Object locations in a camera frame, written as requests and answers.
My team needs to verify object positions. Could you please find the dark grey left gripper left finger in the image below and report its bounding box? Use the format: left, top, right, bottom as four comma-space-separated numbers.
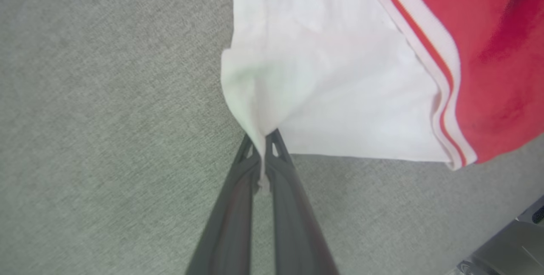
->
185, 134, 262, 275

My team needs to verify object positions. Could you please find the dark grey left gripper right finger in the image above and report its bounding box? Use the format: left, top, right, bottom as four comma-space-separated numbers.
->
264, 128, 341, 275

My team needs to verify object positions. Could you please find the red and white jersey garment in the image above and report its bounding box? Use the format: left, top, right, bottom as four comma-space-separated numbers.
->
220, 0, 544, 172

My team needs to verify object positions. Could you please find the grey robot body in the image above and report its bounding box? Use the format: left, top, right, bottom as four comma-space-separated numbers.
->
456, 194, 544, 275

